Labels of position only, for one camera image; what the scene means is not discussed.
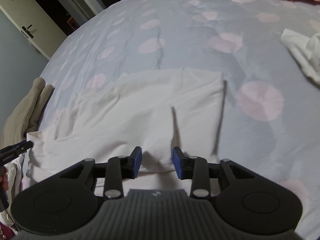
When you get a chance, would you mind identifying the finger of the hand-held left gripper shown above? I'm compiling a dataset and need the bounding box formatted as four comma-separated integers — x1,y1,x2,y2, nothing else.
0,141,34,158

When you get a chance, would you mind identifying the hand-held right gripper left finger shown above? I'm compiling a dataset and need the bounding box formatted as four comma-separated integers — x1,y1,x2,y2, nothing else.
59,146,143,201

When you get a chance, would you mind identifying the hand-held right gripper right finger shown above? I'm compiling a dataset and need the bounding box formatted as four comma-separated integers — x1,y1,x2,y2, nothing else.
172,146,259,201

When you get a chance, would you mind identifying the beige garment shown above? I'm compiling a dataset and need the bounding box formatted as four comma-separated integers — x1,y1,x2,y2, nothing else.
0,77,54,150

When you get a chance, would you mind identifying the cream long-sleeved garment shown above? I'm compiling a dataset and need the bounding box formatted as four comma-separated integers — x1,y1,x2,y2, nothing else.
7,69,227,198

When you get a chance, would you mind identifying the person's left hand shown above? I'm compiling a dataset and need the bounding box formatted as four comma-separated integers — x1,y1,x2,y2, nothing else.
0,173,10,194

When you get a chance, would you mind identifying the bed with pink dotted sheet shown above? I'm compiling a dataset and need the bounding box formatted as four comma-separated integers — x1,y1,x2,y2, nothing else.
25,0,320,240

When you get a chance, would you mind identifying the cream door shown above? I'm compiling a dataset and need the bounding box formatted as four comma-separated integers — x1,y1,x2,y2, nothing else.
0,0,68,60

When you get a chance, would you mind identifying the white crinkled garment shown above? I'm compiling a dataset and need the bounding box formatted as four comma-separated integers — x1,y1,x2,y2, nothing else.
280,29,320,87

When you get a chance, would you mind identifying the black door handle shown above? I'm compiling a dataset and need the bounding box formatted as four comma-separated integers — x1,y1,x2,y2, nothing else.
21,24,34,39

